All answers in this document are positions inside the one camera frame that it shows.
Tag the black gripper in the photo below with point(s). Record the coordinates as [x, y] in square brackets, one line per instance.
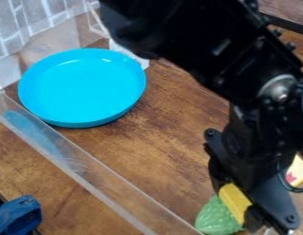
[251, 154]

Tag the yellow butter brick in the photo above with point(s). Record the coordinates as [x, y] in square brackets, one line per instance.
[236, 201]

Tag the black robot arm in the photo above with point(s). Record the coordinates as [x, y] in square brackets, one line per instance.
[217, 39]

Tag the blue round tray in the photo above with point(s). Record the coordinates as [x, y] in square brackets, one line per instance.
[82, 88]

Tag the green bumpy toy gourd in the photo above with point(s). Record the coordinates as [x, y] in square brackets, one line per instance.
[215, 219]

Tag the white foam block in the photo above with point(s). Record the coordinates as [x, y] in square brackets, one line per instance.
[116, 47]

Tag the blue clamp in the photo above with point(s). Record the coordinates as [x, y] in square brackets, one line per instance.
[20, 216]

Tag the clear acrylic triangle bracket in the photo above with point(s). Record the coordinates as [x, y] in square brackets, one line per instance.
[94, 23]

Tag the clear acrylic enclosure wall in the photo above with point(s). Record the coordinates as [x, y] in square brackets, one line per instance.
[122, 178]

